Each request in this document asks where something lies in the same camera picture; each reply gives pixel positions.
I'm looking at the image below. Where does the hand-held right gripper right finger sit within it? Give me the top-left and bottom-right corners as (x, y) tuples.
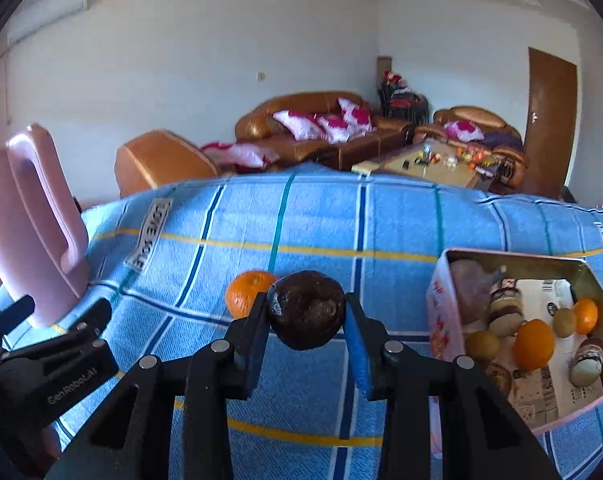
(343, 292), (558, 480)

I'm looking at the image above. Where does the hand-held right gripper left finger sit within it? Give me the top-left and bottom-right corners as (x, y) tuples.
(46, 290), (273, 480)

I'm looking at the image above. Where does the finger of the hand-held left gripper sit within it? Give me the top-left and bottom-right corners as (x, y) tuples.
(56, 298), (114, 347)

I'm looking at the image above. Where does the small dark passion fruit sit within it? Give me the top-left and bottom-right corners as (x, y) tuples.
(267, 270), (347, 351)

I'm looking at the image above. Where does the pink printed tin box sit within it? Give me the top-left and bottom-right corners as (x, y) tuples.
(427, 248), (603, 457)

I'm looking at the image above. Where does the small brown round fruit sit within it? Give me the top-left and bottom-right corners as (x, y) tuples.
(465, 329), (502, 362)
(552, 308), (578, 338)

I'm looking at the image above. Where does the large purple passion fruit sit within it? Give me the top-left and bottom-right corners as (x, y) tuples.
(450, 259), (505, 327)

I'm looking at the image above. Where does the chocolate cream sandwich snack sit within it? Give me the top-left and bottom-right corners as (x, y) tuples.
(569, 337), (603, 388)
(487, 286), (526, 338)

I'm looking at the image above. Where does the orange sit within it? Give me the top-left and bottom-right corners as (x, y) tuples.
(225, 270), (279, 320)
(573, 297), (600, 336)
(512, 318), (556, 372)

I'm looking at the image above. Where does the blue checked tablecloth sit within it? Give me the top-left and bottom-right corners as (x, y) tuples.
(0, 162), (603, 480)

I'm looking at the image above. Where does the dark round pastry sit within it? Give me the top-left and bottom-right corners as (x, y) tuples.
(481, 360), (513, 397)

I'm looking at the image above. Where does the brown leather sofa end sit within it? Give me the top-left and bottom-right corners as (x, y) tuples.
(114, 129), (221, 199)

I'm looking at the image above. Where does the printed white paper sheet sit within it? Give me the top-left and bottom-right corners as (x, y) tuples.
(509, 279), (603, 423)

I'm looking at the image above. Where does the wooden coffee table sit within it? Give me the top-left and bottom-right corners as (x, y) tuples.
(351, 139), (493, 192)

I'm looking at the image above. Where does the pink floral cushion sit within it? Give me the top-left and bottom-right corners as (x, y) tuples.
(198, 140), (268, 169)

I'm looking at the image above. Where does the pile of colourful snacks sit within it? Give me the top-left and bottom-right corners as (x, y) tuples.
(404, 143), (513, 172)

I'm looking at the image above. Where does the pink floral pillow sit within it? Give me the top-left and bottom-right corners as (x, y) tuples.
(272, 109), (323, 142)
(317, 113), (353, 144)
(337, 97), (375, 134)
(443, 119), (485, 144)

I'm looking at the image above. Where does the long brown leather sofa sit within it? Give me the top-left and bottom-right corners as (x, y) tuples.
(234, 91), (415, 172)

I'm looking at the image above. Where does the stack of dark chairs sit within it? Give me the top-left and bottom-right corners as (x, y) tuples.
(376, 77), (430, 126)

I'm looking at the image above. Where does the purple blanket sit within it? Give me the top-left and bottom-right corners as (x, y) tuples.
(481, 129), (525, 154)

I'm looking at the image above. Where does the brown leather armchair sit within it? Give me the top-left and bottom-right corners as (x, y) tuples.
(413, 105), (530, 189)

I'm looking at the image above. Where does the brown wooden door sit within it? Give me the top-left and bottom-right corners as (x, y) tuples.
(522, 47), (580, 196)

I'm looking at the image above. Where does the white wall air conditioner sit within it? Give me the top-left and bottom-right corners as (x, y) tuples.
(6, 0), (91, 45)

